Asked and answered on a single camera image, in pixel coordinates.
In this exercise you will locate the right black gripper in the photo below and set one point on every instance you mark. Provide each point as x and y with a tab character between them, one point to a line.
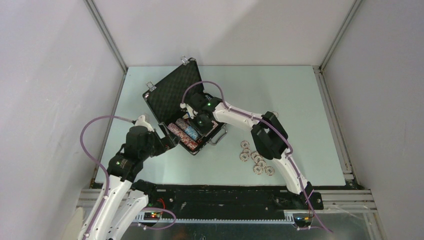
204	131

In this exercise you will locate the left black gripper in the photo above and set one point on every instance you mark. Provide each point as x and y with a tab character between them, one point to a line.
171	140

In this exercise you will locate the purple grey chip stack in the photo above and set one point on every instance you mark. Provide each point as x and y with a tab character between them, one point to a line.
182	124

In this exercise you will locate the light blue chip stack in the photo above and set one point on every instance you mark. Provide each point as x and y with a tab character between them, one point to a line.
191	132

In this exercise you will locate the black poker set case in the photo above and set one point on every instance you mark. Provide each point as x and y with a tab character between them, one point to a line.
164	98

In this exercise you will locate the white red chip stack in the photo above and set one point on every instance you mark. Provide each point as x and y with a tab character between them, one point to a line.
260	166

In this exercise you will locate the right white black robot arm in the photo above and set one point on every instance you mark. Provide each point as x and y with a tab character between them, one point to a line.
269	136

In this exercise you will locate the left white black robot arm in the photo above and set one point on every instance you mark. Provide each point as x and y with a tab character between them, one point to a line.
122	196

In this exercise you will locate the red white chip row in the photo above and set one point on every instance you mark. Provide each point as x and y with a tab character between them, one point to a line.
184	138

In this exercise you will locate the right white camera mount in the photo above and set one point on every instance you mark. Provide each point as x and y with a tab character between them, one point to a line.
188	111

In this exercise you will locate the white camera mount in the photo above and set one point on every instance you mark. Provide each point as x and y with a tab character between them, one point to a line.
143	120
188	111

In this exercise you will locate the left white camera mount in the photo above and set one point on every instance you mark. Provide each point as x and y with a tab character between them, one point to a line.
143	120

